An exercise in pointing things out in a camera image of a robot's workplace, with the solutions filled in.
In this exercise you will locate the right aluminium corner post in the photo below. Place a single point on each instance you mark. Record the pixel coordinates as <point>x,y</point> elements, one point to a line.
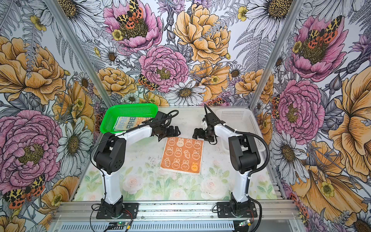
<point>281,38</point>

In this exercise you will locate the white plastic basket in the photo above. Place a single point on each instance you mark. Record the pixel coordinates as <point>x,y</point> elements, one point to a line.
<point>241,119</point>

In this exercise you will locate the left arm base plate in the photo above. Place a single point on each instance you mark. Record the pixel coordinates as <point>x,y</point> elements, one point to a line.
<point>117,211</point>

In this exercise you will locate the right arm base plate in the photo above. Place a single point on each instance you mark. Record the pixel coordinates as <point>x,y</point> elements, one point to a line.
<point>238,210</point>

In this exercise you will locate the aluminium corner post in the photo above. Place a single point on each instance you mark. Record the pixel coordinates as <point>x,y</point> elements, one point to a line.
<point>73,40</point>
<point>281,38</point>

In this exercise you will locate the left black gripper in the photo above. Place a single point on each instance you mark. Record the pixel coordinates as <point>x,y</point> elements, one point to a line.
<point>171,134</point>

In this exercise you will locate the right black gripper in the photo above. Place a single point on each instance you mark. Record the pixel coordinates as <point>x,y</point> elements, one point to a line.
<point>201,135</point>

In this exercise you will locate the green plastic basket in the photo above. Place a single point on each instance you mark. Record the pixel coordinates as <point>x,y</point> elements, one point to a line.
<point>138,110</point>

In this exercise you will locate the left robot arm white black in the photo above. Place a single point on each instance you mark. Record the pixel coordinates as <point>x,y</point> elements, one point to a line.
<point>110,156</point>

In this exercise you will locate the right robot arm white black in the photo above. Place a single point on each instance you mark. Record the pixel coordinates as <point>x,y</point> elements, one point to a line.
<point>244,157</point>

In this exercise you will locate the striped rabbit text towel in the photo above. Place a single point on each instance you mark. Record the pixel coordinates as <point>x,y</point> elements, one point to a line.
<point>126,123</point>

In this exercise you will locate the small green circuit board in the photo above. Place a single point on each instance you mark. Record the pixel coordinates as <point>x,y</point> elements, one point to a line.
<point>244,223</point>

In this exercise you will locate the left aluminium corner post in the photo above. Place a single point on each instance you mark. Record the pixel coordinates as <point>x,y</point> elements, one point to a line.
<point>73,40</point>

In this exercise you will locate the orange pink patterned towel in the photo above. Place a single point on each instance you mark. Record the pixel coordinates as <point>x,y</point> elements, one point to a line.
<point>182,155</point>

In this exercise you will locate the aluminium front rail frame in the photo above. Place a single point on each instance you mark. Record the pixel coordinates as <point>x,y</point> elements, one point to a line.
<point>173,216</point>

